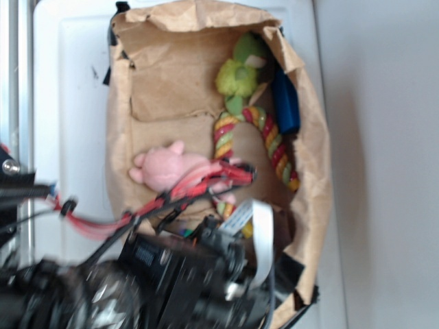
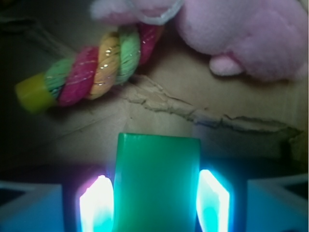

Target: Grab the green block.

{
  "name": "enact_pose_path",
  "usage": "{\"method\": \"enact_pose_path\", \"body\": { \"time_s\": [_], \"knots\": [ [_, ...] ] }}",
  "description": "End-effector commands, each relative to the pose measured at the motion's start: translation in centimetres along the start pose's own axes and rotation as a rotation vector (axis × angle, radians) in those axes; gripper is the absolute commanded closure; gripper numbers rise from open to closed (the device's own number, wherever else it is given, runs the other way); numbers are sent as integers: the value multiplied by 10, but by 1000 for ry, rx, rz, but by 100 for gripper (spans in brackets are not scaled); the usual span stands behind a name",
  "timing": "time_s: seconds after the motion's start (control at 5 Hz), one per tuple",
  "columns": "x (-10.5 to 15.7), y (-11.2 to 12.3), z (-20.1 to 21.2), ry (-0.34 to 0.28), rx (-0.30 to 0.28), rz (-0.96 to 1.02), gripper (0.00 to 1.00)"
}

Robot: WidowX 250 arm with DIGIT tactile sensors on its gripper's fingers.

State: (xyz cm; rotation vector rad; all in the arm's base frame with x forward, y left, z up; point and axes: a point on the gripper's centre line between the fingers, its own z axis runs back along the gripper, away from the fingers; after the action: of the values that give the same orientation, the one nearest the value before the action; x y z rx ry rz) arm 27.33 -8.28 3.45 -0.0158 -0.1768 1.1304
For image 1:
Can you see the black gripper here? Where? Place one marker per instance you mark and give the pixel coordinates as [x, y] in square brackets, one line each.
[197, 282]

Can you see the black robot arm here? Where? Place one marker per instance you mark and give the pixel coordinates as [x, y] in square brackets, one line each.
[100, 293]

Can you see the blue wooden block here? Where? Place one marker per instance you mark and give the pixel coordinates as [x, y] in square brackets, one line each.
[285, 103]

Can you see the pink plush bunny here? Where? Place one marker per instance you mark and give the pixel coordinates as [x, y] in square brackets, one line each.
[161, 168]

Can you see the green fuzzy plush toy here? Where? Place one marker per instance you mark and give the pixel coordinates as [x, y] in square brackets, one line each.
[237, 78]

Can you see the brown paper bag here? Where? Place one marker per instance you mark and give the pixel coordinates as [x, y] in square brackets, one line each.
[163, 62]

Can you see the white plastic tray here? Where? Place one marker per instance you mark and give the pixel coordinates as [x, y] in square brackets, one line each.
[71, 60]

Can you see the multicolour rope toy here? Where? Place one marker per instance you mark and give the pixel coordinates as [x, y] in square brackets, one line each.
[274, 144]

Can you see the black metal bracket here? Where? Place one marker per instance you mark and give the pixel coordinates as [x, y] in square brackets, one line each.
[10, 168]

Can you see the aluminium frame rail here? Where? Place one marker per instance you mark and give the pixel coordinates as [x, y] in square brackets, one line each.
[17, 130]

